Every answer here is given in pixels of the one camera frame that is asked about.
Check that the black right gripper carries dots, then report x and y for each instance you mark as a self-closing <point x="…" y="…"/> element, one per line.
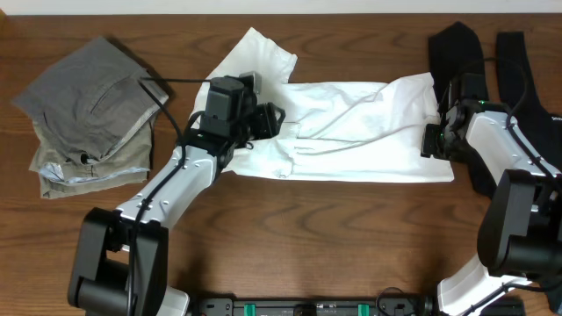
<point x="428" y="142"/>

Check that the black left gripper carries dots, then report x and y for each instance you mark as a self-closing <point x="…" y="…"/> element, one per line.
<point x="267" y="120"/>

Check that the white t-shirt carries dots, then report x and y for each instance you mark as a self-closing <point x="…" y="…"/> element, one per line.
<point x="336" y="131"/>

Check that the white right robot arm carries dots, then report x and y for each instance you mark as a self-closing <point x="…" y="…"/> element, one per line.
<point x="519" y="239"/>

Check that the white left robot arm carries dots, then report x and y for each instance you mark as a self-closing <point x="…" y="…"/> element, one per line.
<point x="121" y="261"/>

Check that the beige folded shorts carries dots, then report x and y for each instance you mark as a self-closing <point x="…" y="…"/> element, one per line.
<point x="60" y="177"/>

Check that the grey folded trousers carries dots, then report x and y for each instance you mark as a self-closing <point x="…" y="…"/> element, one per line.
<point x="91" y="102"/>

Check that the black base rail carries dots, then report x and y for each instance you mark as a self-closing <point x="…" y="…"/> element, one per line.
<point x="389" y="304"/>

